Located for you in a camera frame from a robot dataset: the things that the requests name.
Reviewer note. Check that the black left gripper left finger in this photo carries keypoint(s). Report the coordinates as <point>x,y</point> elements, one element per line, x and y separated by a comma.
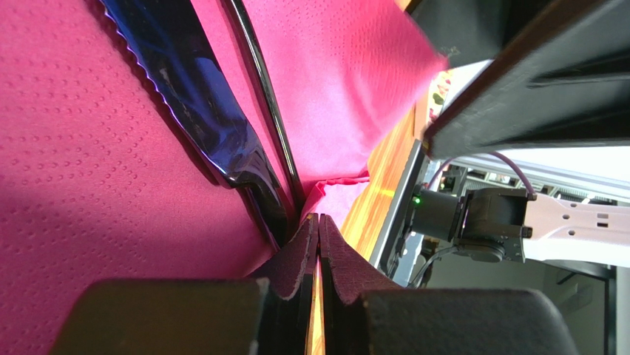
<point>265,313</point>

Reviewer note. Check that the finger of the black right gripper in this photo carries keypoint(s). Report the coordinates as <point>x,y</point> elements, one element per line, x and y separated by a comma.
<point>563,81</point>
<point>469,31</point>

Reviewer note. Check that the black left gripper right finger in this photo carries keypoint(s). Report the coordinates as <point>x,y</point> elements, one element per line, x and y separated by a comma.
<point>367,313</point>

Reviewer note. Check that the floral tray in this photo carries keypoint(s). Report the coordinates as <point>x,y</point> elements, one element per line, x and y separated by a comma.
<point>439,89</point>

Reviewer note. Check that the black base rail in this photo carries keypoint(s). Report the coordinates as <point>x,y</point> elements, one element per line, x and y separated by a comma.
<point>384,256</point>

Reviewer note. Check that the pink paper napkin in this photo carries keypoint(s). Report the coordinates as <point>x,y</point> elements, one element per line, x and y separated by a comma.
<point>98,182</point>

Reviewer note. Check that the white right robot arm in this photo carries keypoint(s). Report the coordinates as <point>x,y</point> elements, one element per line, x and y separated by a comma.
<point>519,224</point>

